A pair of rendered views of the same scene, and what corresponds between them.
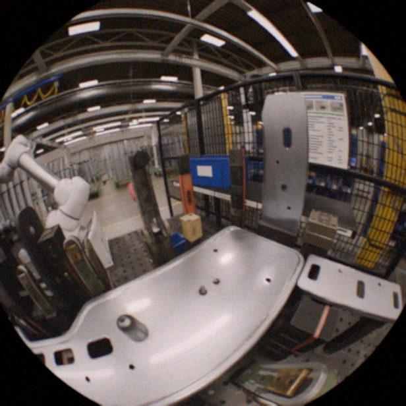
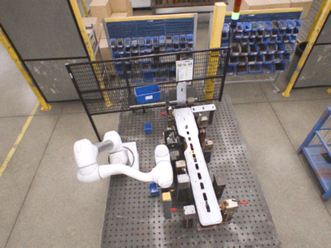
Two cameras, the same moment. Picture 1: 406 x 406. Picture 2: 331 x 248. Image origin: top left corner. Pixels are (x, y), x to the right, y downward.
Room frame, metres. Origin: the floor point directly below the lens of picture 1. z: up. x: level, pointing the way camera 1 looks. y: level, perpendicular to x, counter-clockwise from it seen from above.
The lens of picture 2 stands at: (-0.67, 1.56, 2.83)
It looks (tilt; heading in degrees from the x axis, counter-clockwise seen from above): 48 degrees down; 303
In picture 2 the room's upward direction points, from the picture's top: 3 degrees counter-clockwise
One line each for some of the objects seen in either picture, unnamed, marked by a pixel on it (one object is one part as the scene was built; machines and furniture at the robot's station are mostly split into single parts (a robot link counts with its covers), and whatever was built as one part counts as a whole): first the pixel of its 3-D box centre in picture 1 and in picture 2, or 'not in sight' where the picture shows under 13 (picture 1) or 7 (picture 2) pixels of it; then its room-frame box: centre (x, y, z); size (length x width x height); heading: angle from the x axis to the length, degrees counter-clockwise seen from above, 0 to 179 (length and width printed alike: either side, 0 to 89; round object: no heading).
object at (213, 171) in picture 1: (215, 169); (148, 93); (0.71, -0.08, 1.09); 0.30 x 0.17 x 0.13; 46
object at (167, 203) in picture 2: not in sight; (167, 207); (-0.22, 0.96, 0.92); 0.08 x 0.08 x 0.44; 39
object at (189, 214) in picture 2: not in sight; (188, 217); (-0.41, 0.94, 0.88); 0.11 x 0.10 x 0.36; 39
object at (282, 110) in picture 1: (285, 163); (181, 94); (0.29, -0.20, 1.17); 0.12 x 0.01 x 0.34; 39
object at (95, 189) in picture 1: (87, 176); not in sight; (5.19, 5.08, 0.88); 1.91 x 1.00 x 1.76; 35
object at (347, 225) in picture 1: (247, 190); (162, 97); (0.56, -0.19, 1.01); 0.90 x 0.22 x 0.03; 39
